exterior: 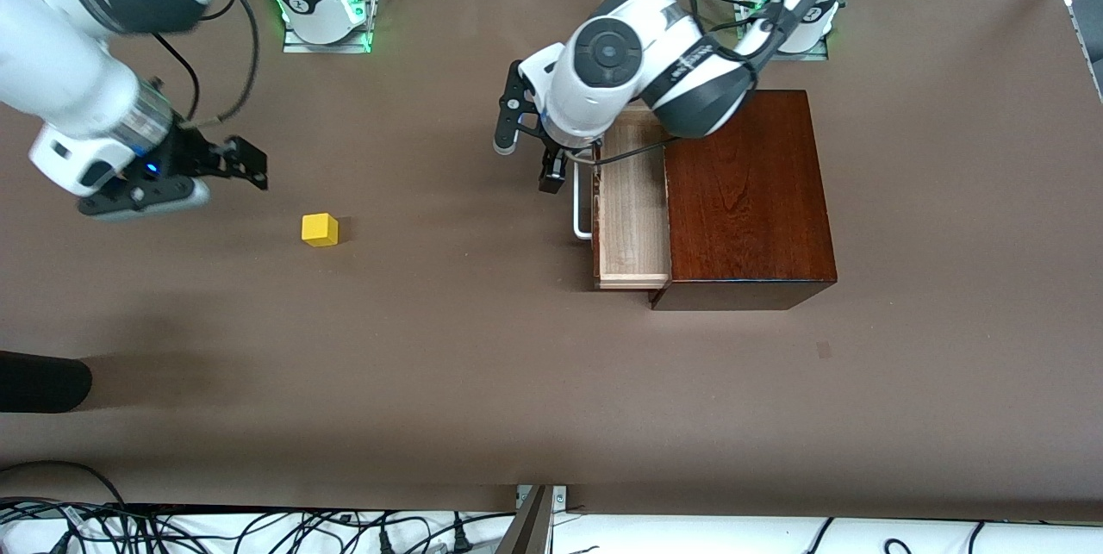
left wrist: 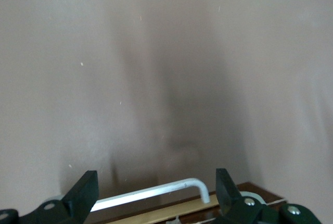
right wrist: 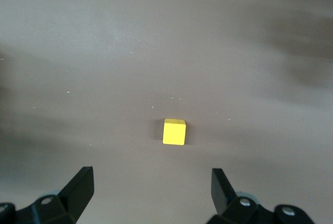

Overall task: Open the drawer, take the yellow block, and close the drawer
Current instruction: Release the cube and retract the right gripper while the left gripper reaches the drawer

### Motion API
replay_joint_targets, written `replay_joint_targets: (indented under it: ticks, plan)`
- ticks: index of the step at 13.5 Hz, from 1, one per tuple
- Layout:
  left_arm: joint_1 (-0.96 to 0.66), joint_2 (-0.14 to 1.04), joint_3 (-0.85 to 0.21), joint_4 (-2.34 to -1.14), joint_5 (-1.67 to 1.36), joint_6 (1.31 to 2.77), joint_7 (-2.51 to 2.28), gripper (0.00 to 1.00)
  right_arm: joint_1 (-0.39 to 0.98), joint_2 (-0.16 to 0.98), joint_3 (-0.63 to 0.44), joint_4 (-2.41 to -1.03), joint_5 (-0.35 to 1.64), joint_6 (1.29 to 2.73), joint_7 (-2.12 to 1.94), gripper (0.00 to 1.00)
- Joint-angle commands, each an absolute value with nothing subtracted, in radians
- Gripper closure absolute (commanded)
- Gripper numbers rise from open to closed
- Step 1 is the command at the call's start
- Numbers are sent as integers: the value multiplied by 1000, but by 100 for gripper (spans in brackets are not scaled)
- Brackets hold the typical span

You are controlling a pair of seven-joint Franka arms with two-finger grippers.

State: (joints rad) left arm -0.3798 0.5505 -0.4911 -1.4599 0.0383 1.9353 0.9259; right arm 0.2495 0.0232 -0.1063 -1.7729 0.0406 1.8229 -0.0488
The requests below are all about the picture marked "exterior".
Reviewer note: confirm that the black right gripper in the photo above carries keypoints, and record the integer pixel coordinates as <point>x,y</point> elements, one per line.
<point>194,153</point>

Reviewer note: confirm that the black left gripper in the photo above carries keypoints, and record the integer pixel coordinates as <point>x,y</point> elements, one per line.
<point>551,164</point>

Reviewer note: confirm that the yellow block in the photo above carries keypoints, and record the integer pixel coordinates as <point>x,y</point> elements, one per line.
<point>319,229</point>

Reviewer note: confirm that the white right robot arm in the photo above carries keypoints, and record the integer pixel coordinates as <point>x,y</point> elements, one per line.
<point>60,63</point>

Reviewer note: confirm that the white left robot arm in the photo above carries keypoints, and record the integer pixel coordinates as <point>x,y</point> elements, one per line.
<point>689,54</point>

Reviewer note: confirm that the dark brown wooden cabinet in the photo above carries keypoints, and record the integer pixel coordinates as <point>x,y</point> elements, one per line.
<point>750,192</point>

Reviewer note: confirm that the brown table cover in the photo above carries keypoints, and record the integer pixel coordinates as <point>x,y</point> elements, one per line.
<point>431,321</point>

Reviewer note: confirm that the black rounded cylinder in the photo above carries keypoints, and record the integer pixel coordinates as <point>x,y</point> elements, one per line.
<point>39,382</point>

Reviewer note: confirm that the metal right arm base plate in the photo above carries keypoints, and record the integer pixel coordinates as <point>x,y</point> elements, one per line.
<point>297,44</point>

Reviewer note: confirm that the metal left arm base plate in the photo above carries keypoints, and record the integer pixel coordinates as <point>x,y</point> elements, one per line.
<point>819,54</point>

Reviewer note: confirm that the aluminium corner bracket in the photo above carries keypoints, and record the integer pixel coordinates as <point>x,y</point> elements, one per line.
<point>560,498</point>

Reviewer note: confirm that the grey metal post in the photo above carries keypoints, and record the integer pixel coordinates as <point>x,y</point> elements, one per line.
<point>530,528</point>

